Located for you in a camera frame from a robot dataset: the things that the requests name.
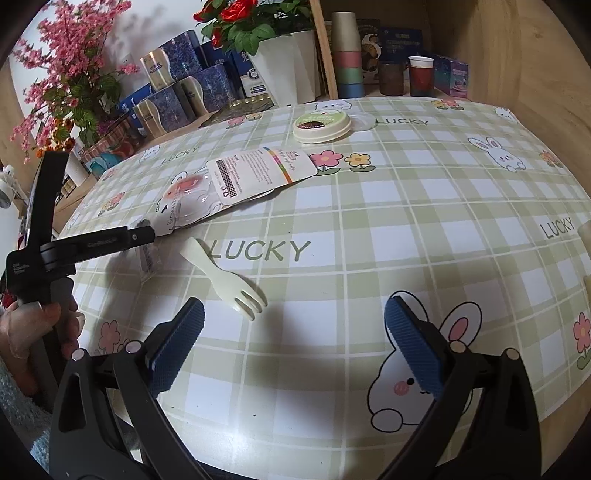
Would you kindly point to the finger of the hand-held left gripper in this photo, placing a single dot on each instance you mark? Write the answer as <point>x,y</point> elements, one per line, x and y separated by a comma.
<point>115,241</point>

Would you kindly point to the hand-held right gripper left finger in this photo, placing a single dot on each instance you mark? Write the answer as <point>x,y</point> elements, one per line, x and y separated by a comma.
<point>178,344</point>

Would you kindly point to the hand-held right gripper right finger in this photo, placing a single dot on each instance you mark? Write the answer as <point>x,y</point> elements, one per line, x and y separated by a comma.
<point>413,341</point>

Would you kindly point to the white plastic fork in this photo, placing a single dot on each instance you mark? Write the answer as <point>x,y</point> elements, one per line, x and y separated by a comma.
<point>240,297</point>

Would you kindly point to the white blister card package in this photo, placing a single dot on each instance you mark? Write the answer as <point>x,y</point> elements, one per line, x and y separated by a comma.
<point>244,177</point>

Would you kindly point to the person's left forearm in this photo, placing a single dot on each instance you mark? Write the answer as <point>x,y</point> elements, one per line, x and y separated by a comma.
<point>14,415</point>

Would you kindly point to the person's left hand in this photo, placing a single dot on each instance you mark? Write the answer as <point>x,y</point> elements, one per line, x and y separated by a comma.
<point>23,327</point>

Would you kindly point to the low wooden cabinet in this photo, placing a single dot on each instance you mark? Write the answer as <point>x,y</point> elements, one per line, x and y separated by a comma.
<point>74,205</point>

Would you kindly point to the teal round container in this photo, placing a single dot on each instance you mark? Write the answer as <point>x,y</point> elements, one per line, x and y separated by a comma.
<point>105,162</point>

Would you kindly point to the white plastic fixture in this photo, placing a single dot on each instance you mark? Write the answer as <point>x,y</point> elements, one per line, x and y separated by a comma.
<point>4,184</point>

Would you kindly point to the woven basket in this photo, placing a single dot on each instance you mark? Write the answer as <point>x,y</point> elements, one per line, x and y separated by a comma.
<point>113,136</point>

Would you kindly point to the checked bunny tablecloth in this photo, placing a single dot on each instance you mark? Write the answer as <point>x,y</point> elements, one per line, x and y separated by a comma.
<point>392,230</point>

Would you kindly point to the orange flower bouquet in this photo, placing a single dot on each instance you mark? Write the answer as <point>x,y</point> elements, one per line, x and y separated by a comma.
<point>62,136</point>

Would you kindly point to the stack of blue gift boxes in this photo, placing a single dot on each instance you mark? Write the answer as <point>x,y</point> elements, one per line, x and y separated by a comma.
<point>171,110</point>

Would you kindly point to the pink blossom plant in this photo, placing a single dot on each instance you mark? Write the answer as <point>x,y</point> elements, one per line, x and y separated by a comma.
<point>64,83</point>

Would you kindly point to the clear plastic lid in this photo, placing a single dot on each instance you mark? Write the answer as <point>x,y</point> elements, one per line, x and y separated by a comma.
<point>365,122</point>

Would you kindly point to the white round lid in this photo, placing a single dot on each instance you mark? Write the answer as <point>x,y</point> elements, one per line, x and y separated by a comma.
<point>321,125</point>

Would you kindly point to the white flower pot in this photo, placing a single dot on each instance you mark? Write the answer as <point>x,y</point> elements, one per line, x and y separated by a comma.
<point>284,69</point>

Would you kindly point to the red rose plant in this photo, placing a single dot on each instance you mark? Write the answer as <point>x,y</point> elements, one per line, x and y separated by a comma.
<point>235,18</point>

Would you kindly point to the brown plastic cup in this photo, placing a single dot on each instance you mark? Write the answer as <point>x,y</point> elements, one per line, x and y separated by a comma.
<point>391,78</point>

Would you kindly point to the red paper cup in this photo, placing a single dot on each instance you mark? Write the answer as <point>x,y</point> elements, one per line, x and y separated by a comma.
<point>421,76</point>

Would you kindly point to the small purple box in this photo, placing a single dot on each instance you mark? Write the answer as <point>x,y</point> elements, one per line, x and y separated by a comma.
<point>452,78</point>

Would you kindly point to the stack of pastel cups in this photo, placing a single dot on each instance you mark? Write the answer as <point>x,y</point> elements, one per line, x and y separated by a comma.
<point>346,50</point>

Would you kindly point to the dark moon print box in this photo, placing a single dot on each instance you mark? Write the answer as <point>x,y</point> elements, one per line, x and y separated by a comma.
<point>369,46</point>

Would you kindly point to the dark blue box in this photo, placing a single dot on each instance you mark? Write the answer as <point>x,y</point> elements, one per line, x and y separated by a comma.
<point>401,41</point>

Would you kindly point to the wooden shelf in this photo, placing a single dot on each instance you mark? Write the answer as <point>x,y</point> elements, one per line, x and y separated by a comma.
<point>508,46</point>

